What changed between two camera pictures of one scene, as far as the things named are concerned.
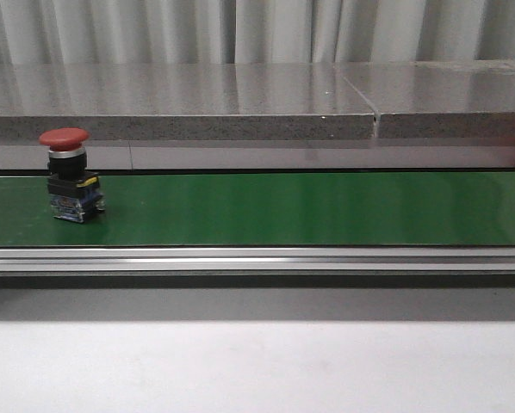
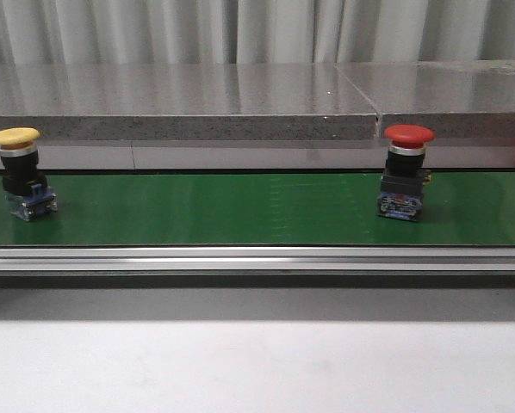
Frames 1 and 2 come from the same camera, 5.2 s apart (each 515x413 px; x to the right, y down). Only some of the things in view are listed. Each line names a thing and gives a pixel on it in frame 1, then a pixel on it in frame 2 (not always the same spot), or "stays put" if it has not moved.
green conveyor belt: (368, 210) stays put
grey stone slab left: (174, 101) stays put
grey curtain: (138, 32) stays put
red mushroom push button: (74, 191) → (402, 184)
